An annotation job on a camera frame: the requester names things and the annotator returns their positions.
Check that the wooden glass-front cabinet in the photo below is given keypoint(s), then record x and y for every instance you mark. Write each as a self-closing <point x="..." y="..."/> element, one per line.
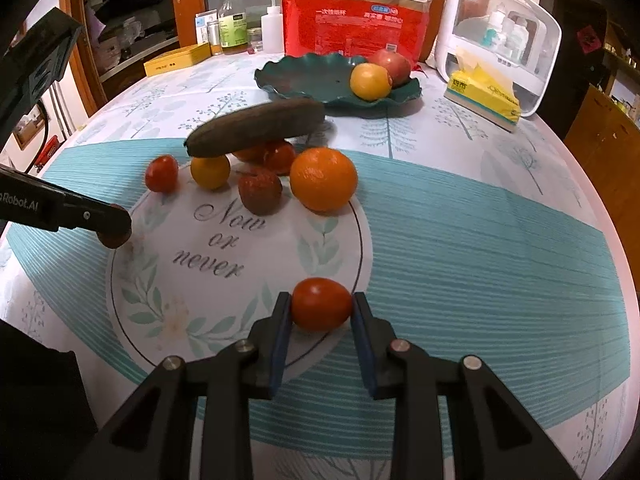
<point x="130" y="20"/>

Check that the large yellow orange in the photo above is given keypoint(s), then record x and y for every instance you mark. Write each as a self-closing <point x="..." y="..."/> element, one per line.
<point x="370" y="81"/>

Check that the yellow flat box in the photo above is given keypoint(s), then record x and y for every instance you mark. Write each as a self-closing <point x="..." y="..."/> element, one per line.
<point x="177" y="60"/>

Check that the dark green wavy plate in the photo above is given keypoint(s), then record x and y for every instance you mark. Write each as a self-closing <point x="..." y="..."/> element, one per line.
<point x="300" y="82"/>

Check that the small yellow orange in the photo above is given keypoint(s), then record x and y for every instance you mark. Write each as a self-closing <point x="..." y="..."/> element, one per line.
<point x="210" y="171"/>

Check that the red paper decoration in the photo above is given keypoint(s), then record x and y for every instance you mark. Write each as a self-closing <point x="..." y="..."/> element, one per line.
<point x="590" y="39"/>

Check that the glass bottle green label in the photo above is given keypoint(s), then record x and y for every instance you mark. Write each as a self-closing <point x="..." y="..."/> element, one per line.
<point x="233" y="25"/>

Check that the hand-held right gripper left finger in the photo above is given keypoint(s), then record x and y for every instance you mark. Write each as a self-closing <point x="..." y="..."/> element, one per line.
<point x="280" y="345"/>

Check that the red plastic package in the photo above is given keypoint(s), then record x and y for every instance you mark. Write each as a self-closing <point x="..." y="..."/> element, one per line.
<point x="357" y="25"/>

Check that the white blue carton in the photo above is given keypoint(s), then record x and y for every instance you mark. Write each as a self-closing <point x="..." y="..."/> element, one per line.
<point x="201" y="27"/>

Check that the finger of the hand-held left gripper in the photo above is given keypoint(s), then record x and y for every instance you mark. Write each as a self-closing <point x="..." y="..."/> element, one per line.
<point x="75" y="212"/>

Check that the small orange tangerine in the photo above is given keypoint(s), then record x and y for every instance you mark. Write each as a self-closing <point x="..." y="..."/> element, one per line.
<point x="246" y="152"/>

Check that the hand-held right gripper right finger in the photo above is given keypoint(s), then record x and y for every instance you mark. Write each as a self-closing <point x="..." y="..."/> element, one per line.
<point x="362" y="350"/>

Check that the white squeeze bottle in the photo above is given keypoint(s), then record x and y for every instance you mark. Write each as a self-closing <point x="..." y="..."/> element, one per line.
<point x="271" y="27"/>

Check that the red apple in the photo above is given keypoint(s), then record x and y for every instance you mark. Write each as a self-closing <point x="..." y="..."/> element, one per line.
<point x="397" y="62"/>

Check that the small glass jar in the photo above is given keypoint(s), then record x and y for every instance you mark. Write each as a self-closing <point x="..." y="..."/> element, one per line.
<point x="255" y="40"/>

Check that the white storage box clear lid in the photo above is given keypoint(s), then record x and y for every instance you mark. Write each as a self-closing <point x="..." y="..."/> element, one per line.
<point x="500" y="45"/>

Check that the red cherry tomato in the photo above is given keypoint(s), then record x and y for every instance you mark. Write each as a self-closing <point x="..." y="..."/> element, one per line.
<point x="277" y="157"/>
<point x="161" y="173"/>
<point x="320" y="304"/>

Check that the printed teal tablecloth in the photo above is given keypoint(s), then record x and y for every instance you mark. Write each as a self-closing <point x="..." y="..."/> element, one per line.
<point x="450" y="260"/>

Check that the yellow tissue pack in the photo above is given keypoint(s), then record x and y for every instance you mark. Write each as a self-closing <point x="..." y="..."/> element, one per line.
<point x="482" y="100"/>

